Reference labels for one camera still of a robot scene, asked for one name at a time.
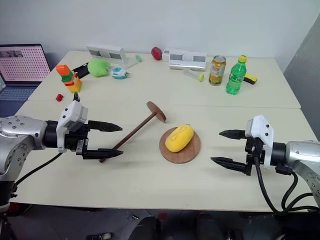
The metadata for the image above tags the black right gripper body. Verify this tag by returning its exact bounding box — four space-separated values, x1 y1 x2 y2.
243 136 266 176

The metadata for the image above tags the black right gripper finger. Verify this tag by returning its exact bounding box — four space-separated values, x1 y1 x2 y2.
218 128 249 141
210 156 248 174

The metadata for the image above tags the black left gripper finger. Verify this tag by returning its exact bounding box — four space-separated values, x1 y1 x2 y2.
87 120 124 133
82 147 125 161

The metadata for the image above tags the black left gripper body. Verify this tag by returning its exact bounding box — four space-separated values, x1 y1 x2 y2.
64 121 91 161

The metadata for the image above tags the wooden stick with disc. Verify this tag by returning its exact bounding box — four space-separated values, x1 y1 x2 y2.
98 100 167 164

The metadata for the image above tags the round wooden plate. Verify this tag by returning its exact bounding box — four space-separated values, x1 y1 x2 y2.
159 126 202 165

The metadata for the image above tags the yellow plush toy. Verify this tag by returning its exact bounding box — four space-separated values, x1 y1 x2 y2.
164 124 195 154

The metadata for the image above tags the white and teal gadget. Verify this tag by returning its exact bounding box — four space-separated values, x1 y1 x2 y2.
111 66 132 81

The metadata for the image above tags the green plastic bottle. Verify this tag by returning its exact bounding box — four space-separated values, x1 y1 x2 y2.
225 55 249 96

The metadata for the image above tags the yellow and black tool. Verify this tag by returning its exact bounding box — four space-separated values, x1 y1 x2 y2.
243 72 259 86

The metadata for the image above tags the orange green yellow block stack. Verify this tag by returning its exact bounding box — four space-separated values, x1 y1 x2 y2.
55 64 84 94

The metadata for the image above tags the green plush toy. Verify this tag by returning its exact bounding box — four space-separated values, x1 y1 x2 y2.
86 58 112 78

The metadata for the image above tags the flat black object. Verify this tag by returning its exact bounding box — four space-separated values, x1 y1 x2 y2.
71 62 91 80

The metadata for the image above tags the yellow orange drink can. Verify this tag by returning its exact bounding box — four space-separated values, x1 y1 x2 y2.
208 55 227 87

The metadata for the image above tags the clear tube with yellow-green cap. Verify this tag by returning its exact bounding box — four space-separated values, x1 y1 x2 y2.
183 68 206 83

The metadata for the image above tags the clear tube with green cap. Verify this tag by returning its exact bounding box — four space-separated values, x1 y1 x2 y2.
121 54 143 70

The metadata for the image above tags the white box with grey windows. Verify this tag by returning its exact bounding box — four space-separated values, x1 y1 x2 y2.
85 44 125 64

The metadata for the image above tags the dark rounded shape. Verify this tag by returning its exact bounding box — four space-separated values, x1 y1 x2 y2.
129 215 161 240

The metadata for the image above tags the grey partition panel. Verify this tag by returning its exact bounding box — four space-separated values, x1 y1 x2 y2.
283 14 320 141

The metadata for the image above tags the white box with round mark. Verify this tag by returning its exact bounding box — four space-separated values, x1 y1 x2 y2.
168 48 208 71

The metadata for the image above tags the red round object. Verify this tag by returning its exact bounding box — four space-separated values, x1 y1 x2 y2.
150 46 164 61

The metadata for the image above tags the open laptop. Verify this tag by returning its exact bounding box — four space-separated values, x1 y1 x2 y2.
0 44 52 109

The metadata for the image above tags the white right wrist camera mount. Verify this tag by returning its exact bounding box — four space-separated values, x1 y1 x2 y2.
244 114 275 167

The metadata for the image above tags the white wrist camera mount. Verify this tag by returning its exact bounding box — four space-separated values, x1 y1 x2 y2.
244 114 275 167
55 100 90 154

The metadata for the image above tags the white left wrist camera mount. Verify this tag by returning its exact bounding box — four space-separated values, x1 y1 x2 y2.
55 100 90 154

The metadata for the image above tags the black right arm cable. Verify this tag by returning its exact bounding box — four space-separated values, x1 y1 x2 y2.
253 149 320 215

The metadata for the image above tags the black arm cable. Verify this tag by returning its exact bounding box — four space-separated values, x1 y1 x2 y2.
253 149 320 215
14 151 64 191

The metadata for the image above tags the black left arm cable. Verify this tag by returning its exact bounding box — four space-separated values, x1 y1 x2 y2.
14 151 64 191

